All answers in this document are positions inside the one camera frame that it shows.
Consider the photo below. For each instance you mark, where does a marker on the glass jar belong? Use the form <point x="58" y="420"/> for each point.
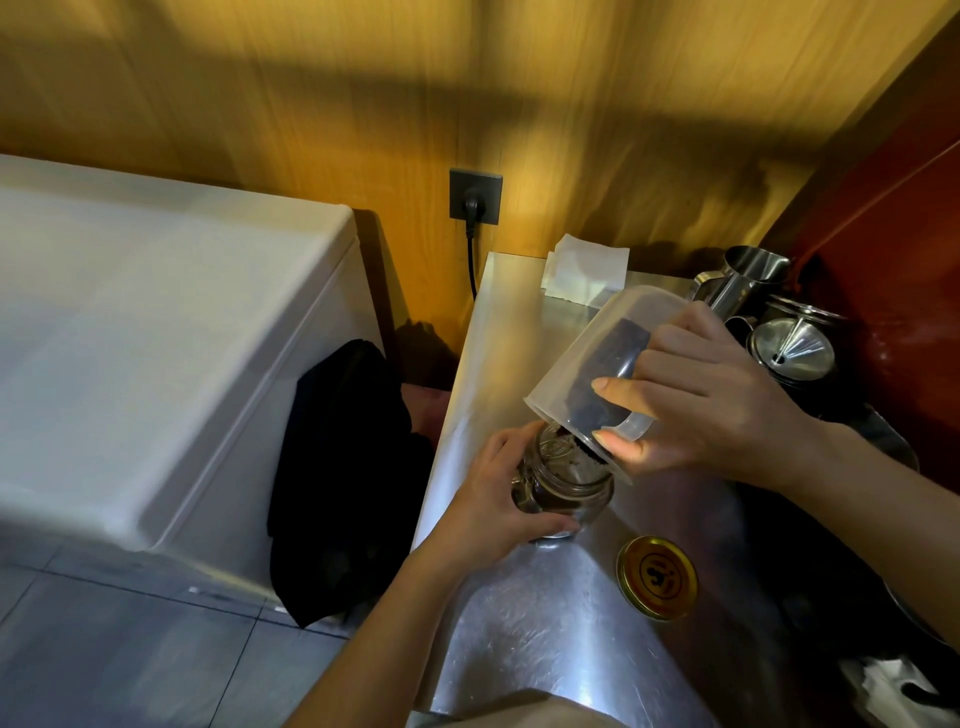
<point x="564" y="484"/>

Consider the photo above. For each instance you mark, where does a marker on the white paper towel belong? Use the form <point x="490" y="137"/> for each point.
<point x="586" y="270"/>

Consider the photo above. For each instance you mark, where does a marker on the person's left hand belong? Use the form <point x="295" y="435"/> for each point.
<point x="484" y="504"/>

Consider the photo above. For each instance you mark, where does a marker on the clear plastic measuring cup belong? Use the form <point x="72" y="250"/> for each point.
<point x="592" y="367"/>

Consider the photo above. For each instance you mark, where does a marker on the black cloth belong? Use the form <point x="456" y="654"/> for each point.
<point x="341" y="480"/>

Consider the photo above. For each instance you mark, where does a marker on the dark coffee grounds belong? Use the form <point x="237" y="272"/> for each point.
<point x="600" y="375"/>

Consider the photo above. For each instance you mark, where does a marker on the black power plug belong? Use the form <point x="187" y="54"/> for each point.
<point x="472" y="205"/>

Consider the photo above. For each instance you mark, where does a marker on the grey wall socket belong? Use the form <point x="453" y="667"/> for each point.
<point x="475" y="196"/>

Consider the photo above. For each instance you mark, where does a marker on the stainless steel funnel lid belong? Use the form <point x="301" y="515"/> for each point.
<point x="793" y="349"/>

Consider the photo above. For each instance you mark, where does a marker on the person's right forearm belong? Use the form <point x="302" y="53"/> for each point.
<point x="877" y="517"/>

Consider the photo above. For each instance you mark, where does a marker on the white chest freezer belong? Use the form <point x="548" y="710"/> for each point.
<point x="161" y="360"/>

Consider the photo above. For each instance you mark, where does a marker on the person's right hand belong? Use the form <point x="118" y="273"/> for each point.
<point x="712" y="409"/>

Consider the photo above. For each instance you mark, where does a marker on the white crumpled cloth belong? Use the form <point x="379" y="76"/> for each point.
<point x="896" y="690"/>

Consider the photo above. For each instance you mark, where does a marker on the person's left forearm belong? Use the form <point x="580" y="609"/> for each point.
<point x="390" y="637"/>

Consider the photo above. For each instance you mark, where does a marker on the person's left thumb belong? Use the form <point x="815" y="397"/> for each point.
<point x="551" y="526"/>

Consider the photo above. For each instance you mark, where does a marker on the person's right middle finger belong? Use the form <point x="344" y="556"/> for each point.
<point x="667" y="360"/>

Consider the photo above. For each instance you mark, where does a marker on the gold jar lid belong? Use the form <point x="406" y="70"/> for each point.
<point x="657" y="577"/>

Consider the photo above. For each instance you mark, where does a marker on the person's right thumb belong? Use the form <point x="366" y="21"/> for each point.
<point x="630" y="446"/>

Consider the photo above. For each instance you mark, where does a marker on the stainless steel pitcher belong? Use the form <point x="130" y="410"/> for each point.
<point x="739" y="281"/>

